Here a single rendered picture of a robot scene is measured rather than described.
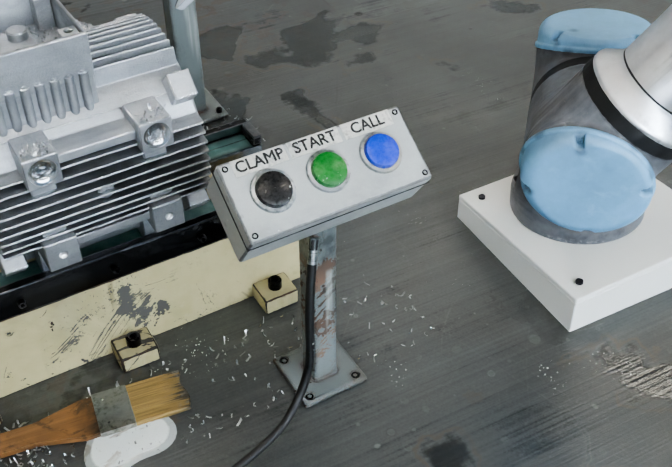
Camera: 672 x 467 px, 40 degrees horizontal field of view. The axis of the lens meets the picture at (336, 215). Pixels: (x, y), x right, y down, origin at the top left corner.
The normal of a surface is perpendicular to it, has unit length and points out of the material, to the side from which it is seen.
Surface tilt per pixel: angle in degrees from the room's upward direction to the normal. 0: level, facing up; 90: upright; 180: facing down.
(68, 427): 0
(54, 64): 90
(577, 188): 95
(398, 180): 34
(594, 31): 10
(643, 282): 90
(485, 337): 0
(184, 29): 90
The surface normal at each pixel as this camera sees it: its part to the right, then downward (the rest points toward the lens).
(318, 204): 0.29, -0.33
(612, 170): -0.31, 0.67
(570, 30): -0.03, -0.87
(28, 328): 0.51, 0.55
